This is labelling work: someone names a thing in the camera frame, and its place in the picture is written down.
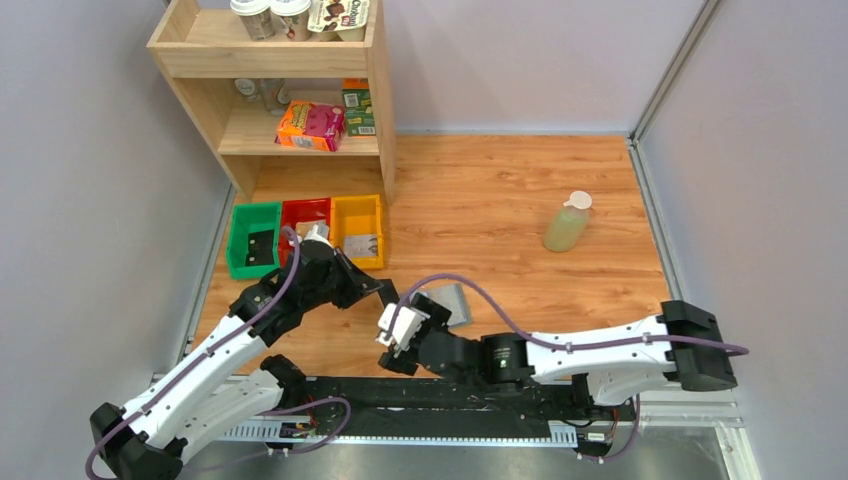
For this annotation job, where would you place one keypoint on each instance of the clear glass jar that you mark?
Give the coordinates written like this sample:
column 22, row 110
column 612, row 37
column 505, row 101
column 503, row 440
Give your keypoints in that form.
column 275, row 95

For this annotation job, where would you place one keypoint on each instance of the orange pink snack box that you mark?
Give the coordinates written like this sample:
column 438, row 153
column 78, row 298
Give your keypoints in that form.
column 313, row 126

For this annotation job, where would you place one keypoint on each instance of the chocolate pudding pack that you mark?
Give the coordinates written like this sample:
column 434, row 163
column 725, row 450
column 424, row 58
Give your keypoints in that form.
column 343, row 19

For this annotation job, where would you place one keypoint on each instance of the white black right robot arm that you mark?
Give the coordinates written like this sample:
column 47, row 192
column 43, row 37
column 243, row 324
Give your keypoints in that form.
column 681, row 344

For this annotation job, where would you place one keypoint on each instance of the green plastic bin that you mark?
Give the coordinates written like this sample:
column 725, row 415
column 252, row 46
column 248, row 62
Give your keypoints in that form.
column 249, row 218

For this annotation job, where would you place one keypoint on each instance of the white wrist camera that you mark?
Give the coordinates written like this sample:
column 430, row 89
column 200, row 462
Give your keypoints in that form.
column 400, row 333
column 316, row 235

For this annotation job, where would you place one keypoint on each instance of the wooden shelf unit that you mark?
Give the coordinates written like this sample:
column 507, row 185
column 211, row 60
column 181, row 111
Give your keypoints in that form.
column 235, row 90

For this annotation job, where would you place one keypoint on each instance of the green carton box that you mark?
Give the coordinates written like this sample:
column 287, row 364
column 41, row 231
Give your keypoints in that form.
column 359, row 116

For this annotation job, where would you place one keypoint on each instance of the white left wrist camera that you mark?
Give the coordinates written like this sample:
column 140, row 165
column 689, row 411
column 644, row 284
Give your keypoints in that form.
column 316, row 235

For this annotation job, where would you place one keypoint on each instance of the green liquid bottle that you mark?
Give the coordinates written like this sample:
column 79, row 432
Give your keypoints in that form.
column 569, row 223

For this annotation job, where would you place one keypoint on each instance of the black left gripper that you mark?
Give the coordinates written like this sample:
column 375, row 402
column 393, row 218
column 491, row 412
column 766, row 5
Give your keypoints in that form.
column 359, row 284

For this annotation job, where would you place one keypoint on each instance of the red plastic bin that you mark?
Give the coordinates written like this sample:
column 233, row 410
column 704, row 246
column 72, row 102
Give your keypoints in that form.
column 302, row 216

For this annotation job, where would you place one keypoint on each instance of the silver card in yellow bin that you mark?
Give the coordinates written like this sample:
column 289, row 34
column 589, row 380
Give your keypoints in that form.
column 361, row 246

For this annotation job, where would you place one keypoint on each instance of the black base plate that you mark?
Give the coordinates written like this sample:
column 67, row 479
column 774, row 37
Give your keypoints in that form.
column 421, row 407

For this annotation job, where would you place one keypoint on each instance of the black credit card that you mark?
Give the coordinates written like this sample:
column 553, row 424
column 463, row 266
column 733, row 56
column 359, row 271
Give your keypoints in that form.
column 387, row 292

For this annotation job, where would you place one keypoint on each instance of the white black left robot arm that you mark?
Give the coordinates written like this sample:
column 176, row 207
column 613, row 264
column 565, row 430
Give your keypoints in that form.
column 157, row 433

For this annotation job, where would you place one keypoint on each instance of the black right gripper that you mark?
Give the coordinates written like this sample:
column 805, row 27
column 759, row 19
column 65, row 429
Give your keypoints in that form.
column 406, row 362

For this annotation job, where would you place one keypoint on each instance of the yellow plastic bin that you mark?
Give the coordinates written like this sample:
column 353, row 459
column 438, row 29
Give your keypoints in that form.
column 358, row 214

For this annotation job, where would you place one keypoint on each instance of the aluminium frame rail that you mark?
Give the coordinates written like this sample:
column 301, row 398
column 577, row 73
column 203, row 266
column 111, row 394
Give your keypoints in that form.
column 665, row 408

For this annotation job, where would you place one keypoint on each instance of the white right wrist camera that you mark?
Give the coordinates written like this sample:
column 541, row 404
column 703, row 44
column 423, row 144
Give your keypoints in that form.
column 400, row 333

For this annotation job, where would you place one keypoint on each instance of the white lid paper cup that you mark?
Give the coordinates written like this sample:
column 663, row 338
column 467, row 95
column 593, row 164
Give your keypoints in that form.
column 256, row 18

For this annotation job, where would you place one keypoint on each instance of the black card in green bin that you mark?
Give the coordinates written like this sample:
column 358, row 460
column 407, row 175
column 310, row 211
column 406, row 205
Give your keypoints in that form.
column 260, row 250

